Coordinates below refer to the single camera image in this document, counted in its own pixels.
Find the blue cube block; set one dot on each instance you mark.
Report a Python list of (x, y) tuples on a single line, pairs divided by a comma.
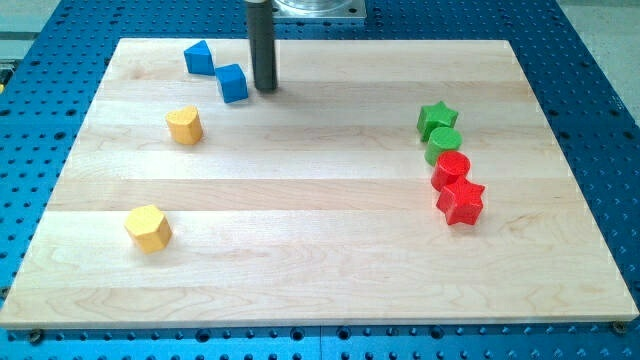
[(231, 83)]

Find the yellow heart block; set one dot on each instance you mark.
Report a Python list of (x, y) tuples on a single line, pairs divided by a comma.
[(184, 125)]

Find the blue triangle block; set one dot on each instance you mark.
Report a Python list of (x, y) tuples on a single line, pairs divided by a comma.
[(199, 60)]

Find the light wooden board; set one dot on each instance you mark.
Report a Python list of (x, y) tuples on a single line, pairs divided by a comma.
[(313, 205)]

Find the green cylinder block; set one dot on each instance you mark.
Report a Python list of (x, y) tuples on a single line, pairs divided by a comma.
[(441, 139)]

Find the green star block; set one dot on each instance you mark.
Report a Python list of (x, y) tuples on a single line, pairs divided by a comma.
[(434, 116)]

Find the red cylinder block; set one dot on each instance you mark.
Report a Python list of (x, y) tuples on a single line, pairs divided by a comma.
[(449, 167)]

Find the red star block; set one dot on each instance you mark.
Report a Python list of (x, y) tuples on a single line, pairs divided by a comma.
[(461, 202)]

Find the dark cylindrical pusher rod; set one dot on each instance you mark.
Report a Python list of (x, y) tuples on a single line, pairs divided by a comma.
[(260, 29)]

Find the yellow hexagon block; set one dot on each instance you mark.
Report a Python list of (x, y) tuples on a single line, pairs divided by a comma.
[(148, 228)]

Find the blue perforated table plate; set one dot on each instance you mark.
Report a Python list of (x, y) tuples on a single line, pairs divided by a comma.
[(50, 92)]

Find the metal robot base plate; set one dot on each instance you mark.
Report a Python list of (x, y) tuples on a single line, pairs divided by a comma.
[(319, 9)]

